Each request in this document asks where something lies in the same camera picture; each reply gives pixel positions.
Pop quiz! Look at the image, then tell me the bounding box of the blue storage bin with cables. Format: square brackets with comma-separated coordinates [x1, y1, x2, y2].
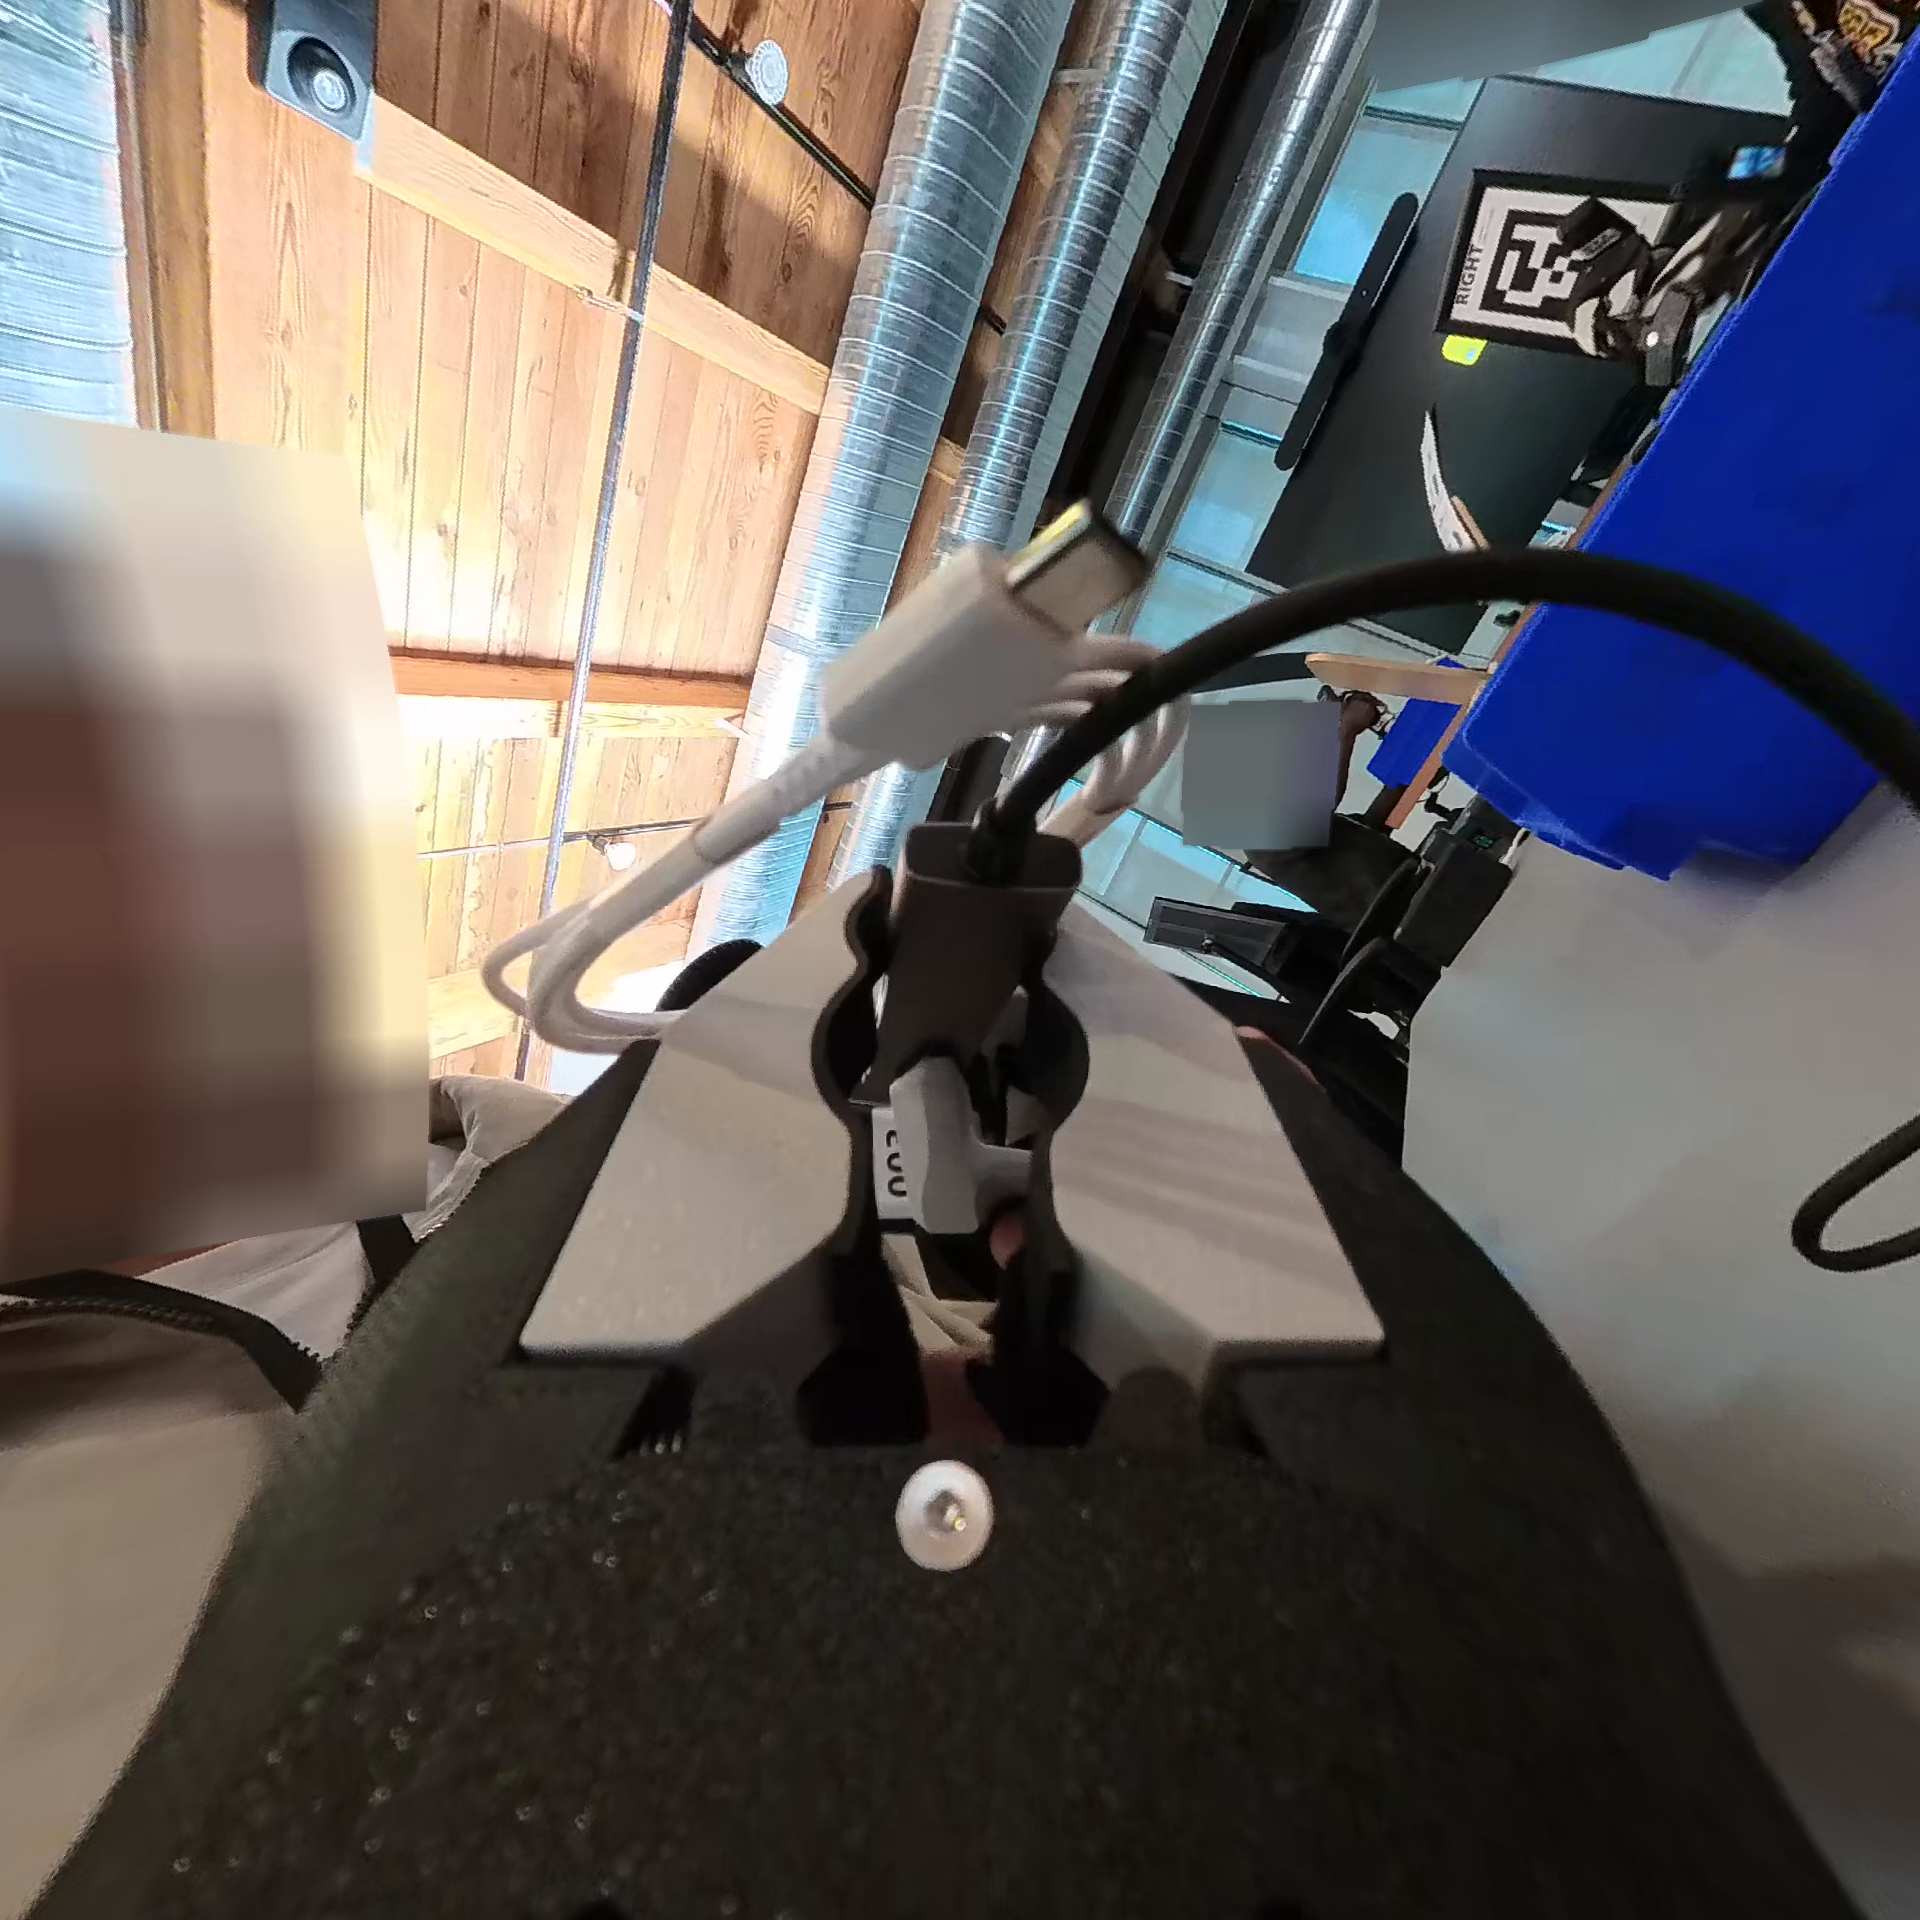
[1440, 43, 1920, 884]

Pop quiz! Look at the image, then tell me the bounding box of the white cable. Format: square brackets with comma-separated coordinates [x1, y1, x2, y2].
[483, 502, 1202, 1052]

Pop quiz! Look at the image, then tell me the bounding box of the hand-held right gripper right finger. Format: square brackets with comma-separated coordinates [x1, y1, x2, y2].
[1034, 914, 1387, 1380]

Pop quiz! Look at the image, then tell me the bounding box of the metal conduit pipe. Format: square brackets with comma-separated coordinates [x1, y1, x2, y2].
[516, 0, 693, 1081]

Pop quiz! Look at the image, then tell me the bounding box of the person's pale shirt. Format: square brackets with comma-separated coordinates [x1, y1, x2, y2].
[0, 1072, 581, 1847]

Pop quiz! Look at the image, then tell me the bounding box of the silver ventilation duct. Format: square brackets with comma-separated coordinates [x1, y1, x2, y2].
[1116, 0, 1374, 558]
[705, 0, 1082, 961]
[945, 0, 1225, 558]

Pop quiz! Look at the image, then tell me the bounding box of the black cable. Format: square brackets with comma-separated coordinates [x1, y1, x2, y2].
[855, 545, 1920, 1278]

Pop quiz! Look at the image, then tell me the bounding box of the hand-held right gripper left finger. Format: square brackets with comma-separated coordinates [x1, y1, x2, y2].
[514, 872, 903, 1368]

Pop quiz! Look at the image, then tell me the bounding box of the black panel with printed tag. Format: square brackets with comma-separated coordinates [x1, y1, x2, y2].
[1245, 74, 1802, 654]

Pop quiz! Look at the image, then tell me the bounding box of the white labelled plug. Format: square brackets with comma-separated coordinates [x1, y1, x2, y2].
[867, 1055, 1039, 1235]

